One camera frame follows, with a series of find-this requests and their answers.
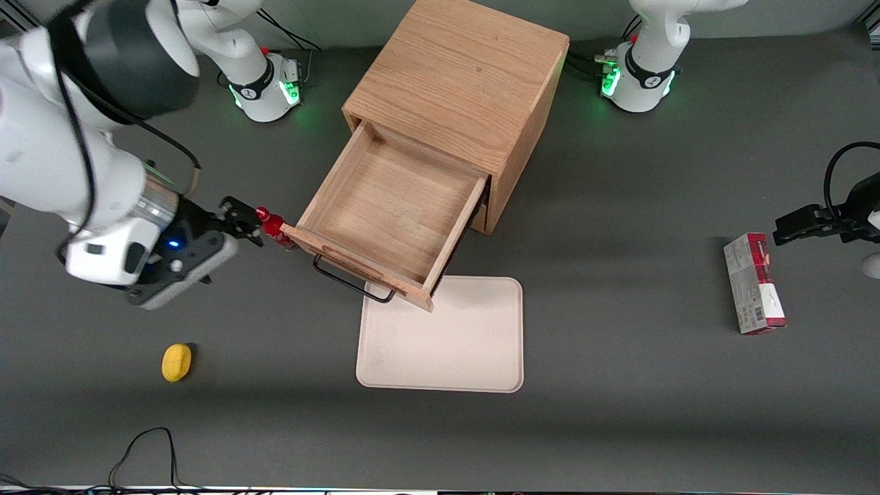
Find beige plastic tray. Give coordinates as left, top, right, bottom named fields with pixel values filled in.
left=355, top=275, right=525, bottom=394

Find wooden two-drawer cabinet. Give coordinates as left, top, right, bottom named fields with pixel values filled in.
left=342, top=0, right=571, bottom=237

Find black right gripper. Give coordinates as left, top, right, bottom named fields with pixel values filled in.
left=148, top=197, right=266, bottom=265

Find black metal drawer handle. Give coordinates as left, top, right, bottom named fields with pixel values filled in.
left=312, top=252, right=399, bottom=305

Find black left arm base cables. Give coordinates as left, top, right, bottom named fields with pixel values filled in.
left=566, top=14, right=644, bottom=80

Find wooden drawer with tall front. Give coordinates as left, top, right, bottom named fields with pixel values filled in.
left=280, top=118, right=491, bottom=314

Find red cola bottle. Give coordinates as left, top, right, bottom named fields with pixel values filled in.
left=255, top=206, right=298, bottom=252

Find black looped table cable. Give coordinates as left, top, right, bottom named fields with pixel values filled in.
left=107, top=426, right=207, bottom=494

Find yellow lemon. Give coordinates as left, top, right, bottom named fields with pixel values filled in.
left=162, top=343, right=193, bottom=383

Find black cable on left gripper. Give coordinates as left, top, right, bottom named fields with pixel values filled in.
left=824, top=141, right=880, bottom=222

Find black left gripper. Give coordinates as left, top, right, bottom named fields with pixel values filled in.
left=773, top=172, right=880, bottom=246

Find black right arm base cables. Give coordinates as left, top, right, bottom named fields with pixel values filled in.
left=256, top=10, right=324, bottom=54

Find wooden drawer with short front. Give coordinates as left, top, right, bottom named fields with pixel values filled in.
left=466, top=196, right=491, bottom=235

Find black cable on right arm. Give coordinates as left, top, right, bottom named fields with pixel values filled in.
left=49, top=10, right=204, bottom=263

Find red and grey carton box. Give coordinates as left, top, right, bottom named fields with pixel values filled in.
left=723, top=232, right=789, bottom=336

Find black arm base cables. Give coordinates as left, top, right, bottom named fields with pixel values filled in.
left=256, top=10, right=324, bottom=54
left=566, top=14, right=644, bottom=80

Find grey wrist camera mount plate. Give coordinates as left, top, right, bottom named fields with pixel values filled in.
left=126, top=232, right=240, bottom=311

